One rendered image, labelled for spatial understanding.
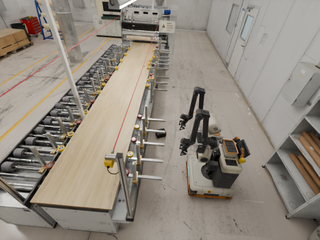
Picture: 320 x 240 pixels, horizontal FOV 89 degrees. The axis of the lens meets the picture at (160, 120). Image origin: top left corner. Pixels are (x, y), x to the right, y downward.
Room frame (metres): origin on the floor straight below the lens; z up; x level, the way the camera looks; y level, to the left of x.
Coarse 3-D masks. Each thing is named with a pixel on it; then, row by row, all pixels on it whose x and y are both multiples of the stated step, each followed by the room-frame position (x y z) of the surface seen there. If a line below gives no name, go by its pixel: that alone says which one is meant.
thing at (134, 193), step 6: (150, 102) 2.66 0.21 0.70; (150, 108) 2.47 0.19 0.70; (150, 114) 2.29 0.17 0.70; (144, 150) 1.46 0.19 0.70; (138, 168) 1.17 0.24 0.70; (138, 180) 1.00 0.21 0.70; (132, 186) 0.93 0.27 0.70; (138, 186) 0.93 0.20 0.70; (132, 192) 0.85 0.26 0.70; (138, 192) 0.89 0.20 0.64; (132, 198) 0.79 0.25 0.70; (132, 204) 0.72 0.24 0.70; (132, 210) 0.66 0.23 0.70; (126, 216) 0.60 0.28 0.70; (132, 216) 0.61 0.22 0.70
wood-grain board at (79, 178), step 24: (144, 48) 5.26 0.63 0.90; (120, 72) 3.47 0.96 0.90; (144, 72) 3.55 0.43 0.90; (120, 96) 2.50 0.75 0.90; (96, 120) 1.81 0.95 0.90; (120, 120) 1.84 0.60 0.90; (72, 144) 1.33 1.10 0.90; (96, 144) 1.35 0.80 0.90; (120, 144) 1.38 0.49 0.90; (72, 168) 0.99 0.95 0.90; (96, 168) 1.01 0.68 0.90; (48, 192) 0.71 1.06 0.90; (72, 192) 0.72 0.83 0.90; (96, 192) 0.74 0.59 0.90
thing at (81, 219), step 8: (136, 120) 2.13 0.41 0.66; (48, 208) 0.61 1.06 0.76; (56, 208) 0.61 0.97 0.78; (64, 208) 0.60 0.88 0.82; (72, 208) 0.60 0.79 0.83; (80, 208) 0.60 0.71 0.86; (56, 216) 0.61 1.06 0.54; (64, 216) 0.61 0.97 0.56; (72, 216) 0.61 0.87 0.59; (80, 216) 0.60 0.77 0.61; (88, 216) 0.60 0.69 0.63; (96, 216) 0.60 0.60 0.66; (104, 216) 0.60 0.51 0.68; (64, 224) 0.61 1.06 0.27; (72, 224) 0.61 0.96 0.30; (80, 224) 0.61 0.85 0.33; (88, 224) 0.60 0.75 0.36; (96, 224) 0.60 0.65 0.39; (104, 224) 0.60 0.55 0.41; (112, 224) 0.60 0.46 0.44; (104, 232) 0.62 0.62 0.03; (112, 232) 0.60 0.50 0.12
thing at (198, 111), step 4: (196, 112) 1.26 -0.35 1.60; (200, 112) 1.23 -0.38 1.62; (204, 112) 1.25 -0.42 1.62; (208, 112) 1.26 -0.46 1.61; (204, 116) 1.22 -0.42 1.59; (208, 116) 1.22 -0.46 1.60; (204, 120) 1.23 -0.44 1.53; (208, 120) 1.23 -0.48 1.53; (204, 124) 1.23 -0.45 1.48; (208, 124) 1.23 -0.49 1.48; (204, 128) 1.23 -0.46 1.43; (208, 128) 1.24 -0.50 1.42; (204, 132) 1.23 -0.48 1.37; (204, 136) 1.23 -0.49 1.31; (204, 140) 1.20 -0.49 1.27; (208, 140) 1.21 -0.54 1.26; (204, 144) 1.20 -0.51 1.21
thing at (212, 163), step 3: (213, 150) 1.48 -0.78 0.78; (213, 153) 1.42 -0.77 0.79; (210, 156) 1.45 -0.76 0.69; (213, 156) 1.38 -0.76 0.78; (210, 159) 1.42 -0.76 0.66; (210, 162) 1.30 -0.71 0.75; (213, 162) 1.30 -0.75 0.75; (216, 162) 1.30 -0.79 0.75; (207, 165) 1.31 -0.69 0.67; (210, 165) 1.26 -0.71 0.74; (213, 165) 1.26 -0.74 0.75; (216, 165) 1.26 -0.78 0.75; (207, 168) 1.28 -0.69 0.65; (210, 168) 1.26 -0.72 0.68; (213, 168) 1.26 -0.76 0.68; (216, 168) 1.26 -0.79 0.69
